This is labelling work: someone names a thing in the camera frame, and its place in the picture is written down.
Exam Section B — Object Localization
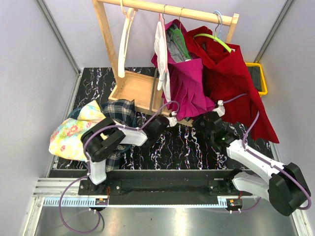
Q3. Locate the navy plaid skirt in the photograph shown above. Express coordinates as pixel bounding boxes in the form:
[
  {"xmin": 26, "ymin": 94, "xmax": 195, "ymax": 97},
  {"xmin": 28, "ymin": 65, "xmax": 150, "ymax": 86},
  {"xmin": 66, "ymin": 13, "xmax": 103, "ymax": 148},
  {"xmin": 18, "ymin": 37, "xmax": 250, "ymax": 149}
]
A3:
[{"xmin": 100, "ymin": 99, "xmax": 137, "ymax": 173}]

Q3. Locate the floral pastel garment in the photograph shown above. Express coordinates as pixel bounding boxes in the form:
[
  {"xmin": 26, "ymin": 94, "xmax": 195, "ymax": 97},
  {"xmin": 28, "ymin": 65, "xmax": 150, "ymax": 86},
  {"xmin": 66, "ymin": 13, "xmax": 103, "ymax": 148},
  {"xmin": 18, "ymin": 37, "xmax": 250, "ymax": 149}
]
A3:
[{"xmin": 49, "ymin": 100, "xmax": 105, "ymax": 162}]

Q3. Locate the grey hanger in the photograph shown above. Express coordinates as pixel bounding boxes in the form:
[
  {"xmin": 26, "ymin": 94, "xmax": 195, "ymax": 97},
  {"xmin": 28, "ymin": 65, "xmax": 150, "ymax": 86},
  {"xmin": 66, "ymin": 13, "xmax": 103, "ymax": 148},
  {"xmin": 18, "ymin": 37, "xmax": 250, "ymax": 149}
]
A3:
[{"xmin": 149, "ymin": 68, "xmax": 158, "ymax": 115}]

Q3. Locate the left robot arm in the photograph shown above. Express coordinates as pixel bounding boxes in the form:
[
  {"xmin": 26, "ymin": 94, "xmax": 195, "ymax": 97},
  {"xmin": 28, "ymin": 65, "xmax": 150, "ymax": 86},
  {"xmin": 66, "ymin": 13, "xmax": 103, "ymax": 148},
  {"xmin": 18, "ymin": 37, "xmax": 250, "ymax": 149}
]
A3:
[{"xmin": 81, "ymin": 115, "xmax": 171, "ymax": 195}]

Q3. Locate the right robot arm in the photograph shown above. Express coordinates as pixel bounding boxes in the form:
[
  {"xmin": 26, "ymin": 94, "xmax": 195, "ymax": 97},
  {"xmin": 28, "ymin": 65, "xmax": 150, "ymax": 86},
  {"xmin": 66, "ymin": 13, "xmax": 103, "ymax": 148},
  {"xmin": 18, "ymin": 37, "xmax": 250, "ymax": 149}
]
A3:
[{"xmin": 192, "ymin": 112, "xmax": 312, "ymax": 216}]

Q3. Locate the magenta skirt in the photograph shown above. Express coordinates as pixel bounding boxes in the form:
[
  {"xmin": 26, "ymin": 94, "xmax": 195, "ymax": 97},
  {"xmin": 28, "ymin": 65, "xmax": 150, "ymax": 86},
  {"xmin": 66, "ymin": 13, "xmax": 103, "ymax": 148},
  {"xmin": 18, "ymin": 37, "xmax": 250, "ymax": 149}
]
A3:
[{"xmin": 152, "ymin": 19, "xmax": 215, "ymax": 120}]

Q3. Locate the red skirt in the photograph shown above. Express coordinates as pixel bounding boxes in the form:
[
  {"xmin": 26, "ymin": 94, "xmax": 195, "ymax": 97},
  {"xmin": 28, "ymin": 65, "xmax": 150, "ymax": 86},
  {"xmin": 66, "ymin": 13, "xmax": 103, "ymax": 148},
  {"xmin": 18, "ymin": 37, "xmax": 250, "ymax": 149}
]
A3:
[{"xmin": 185, "ymin": 26, "xmax": 279, "ymax": 143}]

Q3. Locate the yellow-green hanger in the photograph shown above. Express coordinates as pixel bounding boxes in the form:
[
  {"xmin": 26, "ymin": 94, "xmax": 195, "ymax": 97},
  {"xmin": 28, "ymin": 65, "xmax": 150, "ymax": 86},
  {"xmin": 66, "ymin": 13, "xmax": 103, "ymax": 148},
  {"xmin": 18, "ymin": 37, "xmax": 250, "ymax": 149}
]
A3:
[{"xmin": 193, "ymin": 33, "xmax": 232, "ymax": 53}]

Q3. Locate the green hanger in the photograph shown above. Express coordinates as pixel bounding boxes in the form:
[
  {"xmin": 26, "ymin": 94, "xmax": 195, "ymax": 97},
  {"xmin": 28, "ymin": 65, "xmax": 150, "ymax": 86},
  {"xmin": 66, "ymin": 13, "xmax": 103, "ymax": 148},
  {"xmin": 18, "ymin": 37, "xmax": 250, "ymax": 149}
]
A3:
[{"xmin": 170, "ymin": 28, "xmax": 191, "ymax": 60}]

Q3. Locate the wooden clothes rack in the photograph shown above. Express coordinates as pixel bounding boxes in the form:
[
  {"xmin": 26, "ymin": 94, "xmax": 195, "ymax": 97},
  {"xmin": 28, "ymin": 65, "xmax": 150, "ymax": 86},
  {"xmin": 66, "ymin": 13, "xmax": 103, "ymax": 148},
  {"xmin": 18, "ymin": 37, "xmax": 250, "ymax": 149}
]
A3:
[{"xmin": 93, "ymin": 0, "xmax": 239, "ymax": 115}]

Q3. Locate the yellow plastic bin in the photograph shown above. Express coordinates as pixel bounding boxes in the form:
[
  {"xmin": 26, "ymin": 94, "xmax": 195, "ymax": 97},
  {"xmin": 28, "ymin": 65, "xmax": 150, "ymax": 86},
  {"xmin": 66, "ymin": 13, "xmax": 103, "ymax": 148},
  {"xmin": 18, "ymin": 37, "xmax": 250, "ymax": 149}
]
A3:
[{"xmin": 246, "ymin": 62, "xmax": 268, "ymax": 97}]

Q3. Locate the grey garment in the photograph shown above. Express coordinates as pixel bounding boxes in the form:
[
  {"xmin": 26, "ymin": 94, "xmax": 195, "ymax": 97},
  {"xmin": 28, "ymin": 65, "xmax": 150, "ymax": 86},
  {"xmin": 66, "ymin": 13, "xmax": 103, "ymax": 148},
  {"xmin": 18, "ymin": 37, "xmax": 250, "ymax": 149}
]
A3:
[{"xmin": 166, "ymin": 30, "xmax": 190, "ymax": 62}]

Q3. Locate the dark striped folded cloth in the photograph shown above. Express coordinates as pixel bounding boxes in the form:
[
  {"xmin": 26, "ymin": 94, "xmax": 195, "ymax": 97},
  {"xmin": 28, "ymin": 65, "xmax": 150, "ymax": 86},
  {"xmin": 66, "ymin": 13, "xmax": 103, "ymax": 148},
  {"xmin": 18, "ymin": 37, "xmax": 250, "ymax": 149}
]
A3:
[{"xmin": 247, "ymin": 66, "xmax": 262, "ymax": 92}]

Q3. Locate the teal transparent basin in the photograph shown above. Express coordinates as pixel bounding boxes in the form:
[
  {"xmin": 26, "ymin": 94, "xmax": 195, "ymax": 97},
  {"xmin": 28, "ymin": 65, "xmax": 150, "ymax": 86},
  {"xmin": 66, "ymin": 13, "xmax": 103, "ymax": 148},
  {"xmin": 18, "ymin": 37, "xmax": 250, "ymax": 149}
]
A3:
[{"xmin": 67, "ymin": 107, "xmax": 131, "ymax": 153}]

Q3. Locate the white garment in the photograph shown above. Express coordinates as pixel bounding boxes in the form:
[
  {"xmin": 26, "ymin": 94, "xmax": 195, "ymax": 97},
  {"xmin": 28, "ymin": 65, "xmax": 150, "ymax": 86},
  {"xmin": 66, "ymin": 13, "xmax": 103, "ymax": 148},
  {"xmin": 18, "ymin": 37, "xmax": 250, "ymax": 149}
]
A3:
[{"xmin": 154, "ymin": 21, "xmax": 172, "ymax": 103}]

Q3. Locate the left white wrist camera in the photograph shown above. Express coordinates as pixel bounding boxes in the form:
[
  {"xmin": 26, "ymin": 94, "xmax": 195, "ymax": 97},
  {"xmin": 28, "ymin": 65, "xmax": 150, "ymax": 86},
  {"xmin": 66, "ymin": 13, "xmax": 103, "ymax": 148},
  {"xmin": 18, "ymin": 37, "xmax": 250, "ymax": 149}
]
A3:
[{"xmin": 167, "ymin": 111, "xmax": 178, "ymax": 127}]

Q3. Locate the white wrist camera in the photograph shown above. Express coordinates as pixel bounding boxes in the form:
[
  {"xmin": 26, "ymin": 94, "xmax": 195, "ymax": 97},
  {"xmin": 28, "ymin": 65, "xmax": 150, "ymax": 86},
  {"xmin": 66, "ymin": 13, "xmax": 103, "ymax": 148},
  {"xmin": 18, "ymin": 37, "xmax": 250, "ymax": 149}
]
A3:
[
  {"xmin": 213, "ymin": 100, "xmax": 225, "ymax": 117},
  {"xmin": 167, "ymin": 111, "xmax": 178, "ymax": 127}
]

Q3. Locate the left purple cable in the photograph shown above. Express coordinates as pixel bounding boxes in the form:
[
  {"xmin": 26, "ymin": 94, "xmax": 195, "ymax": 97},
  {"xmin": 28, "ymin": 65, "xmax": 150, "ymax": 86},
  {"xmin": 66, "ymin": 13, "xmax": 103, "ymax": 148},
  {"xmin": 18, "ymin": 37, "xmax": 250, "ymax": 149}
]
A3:
[{"xmin": 58, "ymin": 100, "xmax": 180, "ymax": 233}]

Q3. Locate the purple cable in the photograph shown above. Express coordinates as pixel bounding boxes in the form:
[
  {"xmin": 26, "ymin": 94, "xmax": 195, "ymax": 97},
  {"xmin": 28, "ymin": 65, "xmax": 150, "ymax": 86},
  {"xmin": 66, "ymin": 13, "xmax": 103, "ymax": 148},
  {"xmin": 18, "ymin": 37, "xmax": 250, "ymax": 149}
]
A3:
[
  {"xmin": 221, "ymin": 92, "xmax": 312, "ymax": 213},
  {"xmin": 58, "ymin": 100, "xmax": 180, "ymax": 233}
]

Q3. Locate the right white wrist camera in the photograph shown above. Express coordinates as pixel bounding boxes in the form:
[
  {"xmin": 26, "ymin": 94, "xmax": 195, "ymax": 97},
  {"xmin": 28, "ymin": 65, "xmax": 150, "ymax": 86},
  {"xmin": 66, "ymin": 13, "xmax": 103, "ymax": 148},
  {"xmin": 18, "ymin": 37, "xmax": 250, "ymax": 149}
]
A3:
[{"xmin": 213, "ymin": 100, "xmax": 225, "ymax": 117}]

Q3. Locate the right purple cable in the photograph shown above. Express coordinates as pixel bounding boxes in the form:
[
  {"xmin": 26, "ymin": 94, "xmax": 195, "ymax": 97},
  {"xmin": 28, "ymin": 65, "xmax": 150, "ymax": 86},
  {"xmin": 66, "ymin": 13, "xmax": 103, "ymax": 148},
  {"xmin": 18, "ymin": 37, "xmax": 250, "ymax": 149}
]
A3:
[{"xmin": 221, "ymin": 92, "xmax": 312, "ymax": 213}]

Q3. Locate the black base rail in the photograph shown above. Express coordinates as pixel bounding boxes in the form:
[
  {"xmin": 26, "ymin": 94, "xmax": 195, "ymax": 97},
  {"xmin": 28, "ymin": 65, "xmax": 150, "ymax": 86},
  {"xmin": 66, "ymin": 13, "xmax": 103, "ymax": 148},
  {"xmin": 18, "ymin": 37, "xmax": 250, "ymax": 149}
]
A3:
[{"xmin": 78, "ymin": 170, "xmax": 250, "ymax": 207}]

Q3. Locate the light blue wire hanger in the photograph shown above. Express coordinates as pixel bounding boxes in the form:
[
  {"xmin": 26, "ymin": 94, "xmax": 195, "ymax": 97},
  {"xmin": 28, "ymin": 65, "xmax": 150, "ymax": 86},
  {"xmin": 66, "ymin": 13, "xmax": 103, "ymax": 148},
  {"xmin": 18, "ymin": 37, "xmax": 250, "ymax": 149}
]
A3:
[{"xmin": 213, "ymin": 10, "xmax": 222, "ymax": 39}]

